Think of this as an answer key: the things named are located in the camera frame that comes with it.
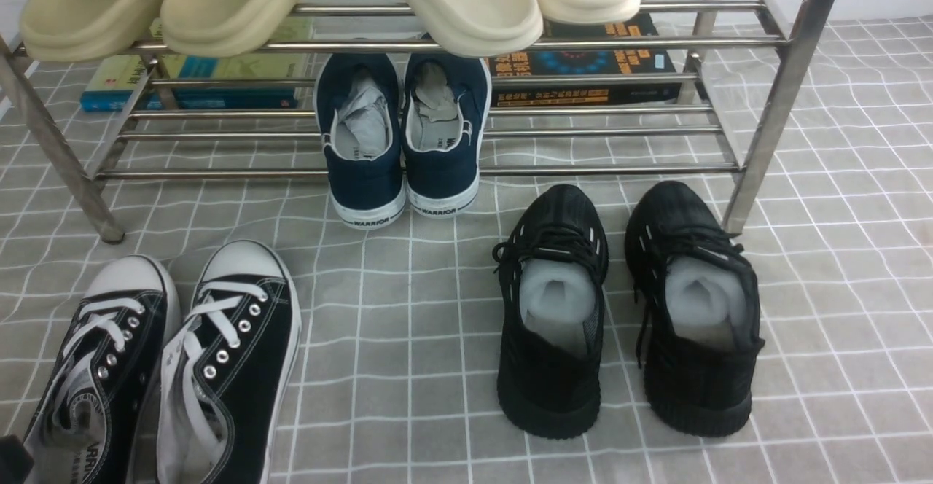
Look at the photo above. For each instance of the stainless steel shoe rack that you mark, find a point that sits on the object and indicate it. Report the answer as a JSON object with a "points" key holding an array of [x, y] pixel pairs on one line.
{"points": [[719, 24]]}

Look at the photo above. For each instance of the black knit sneaker left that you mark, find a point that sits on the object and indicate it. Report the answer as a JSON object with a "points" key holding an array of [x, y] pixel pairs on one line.
{"points": [[551, 272]]}

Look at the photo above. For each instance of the black knit sneaker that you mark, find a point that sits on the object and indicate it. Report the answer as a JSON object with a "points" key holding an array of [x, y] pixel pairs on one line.
{"points": [[700, 335], [551, 272]]}

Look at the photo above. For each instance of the navy canvas shoe right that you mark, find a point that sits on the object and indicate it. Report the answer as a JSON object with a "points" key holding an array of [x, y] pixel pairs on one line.
{"points": [[447, 100]]}

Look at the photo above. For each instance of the navy canvas shoe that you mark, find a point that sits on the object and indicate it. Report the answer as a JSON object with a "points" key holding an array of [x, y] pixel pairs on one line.
{"points": [[447, 100], [356, 100]]}

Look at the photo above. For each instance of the navy canvas shoe left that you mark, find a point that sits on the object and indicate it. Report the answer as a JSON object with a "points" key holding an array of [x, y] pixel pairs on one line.
{"points": [[356, 100]]}

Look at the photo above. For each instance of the black orange book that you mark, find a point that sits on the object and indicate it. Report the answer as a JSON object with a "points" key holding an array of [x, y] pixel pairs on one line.
{"points": [[583, 78]]}

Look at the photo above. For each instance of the black knit sneaker right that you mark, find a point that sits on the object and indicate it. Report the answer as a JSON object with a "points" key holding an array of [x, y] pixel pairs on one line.
{"points": [[700, 335]]}

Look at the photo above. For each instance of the green blue book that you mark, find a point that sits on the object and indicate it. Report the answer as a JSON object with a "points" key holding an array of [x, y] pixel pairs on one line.
{"points": [[250, 81]]}

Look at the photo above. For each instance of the grey checkered floor cloth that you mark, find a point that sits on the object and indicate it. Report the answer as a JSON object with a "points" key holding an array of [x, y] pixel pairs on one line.
{"points": [[395, 381]]}

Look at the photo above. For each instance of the black white lace-up sneaker right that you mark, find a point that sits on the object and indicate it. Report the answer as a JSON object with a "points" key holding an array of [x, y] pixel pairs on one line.
{"points": [[224, 373]]}

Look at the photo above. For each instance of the black white lace-up sneaker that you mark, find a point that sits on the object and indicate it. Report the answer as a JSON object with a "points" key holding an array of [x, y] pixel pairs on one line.
{"points": [[86, 424], [224, 373]]}

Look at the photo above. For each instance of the beige slipper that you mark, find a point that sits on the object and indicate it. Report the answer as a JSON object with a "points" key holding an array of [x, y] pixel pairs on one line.
{"points": [[221, 28], [70, 31]]}

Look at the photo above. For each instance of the black white lace-up sneaker left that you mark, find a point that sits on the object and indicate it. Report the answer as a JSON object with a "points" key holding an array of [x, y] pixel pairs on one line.
{"points": [[86, 424]]}

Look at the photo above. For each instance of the beige slipper far left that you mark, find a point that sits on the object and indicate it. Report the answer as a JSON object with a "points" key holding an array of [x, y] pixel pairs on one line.
{"points": [[70, 31]]}

